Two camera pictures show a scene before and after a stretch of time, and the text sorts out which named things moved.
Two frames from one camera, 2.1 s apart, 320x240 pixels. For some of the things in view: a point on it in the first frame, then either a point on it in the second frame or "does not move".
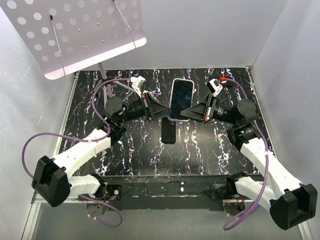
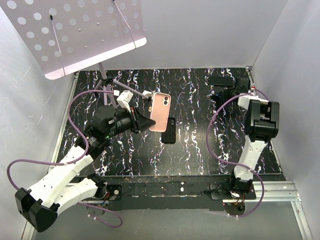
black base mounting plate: (165, 193) does not move
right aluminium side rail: (262, 110) does not move
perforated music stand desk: (66, 36) does not move
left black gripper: (154, 109) → (140, 122)
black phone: (168, 131) does not move
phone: (181, 98) → (161, 103)
